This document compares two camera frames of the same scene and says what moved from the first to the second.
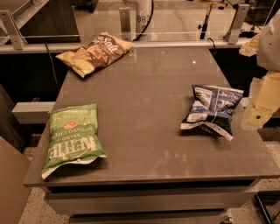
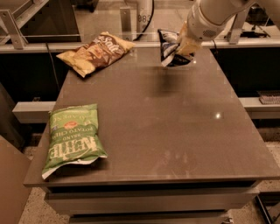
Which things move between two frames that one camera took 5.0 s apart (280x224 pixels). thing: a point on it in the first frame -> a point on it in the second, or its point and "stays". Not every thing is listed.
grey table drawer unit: x=156 y=204 stays
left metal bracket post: x=11 y=29 stays
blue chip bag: x=212 y=111 -> x=169 y=41
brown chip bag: x=100 y=52 stays
